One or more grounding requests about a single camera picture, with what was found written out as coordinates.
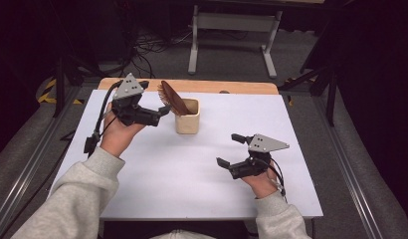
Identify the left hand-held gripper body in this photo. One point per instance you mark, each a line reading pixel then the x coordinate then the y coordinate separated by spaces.
pixel 134 111

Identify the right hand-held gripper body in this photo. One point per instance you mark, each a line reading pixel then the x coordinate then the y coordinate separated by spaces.
pixel 265 144

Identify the brown wooden hairbrush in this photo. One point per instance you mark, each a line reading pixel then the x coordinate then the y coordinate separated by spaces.
pixel 173 98

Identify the cream square cup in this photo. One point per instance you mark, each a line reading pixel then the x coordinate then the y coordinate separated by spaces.
pixel 188 124

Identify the person's left hand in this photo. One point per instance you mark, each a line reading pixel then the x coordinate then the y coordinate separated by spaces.
pixel 120 136

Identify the person's right hand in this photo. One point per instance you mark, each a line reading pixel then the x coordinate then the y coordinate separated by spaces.
pixel 261 184

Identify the white board sheet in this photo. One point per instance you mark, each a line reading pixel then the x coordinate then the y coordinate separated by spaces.
pixel 178 172

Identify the yellow black hazard tape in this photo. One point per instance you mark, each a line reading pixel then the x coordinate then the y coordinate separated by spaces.
pixel 47 96
pixel 289 99

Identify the black metal stand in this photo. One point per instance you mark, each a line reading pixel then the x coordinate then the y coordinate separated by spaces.
pixel 59 86
pixel 331 99

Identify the person's lap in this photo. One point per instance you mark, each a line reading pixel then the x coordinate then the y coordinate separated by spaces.
pixel 178 230

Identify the aluminium floor rail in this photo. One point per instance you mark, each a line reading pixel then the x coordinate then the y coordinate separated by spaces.
pixel 348 166
pixel 33 156

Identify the white metal stand frame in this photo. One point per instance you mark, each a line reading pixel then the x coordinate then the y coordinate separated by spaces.
pixel 237 22

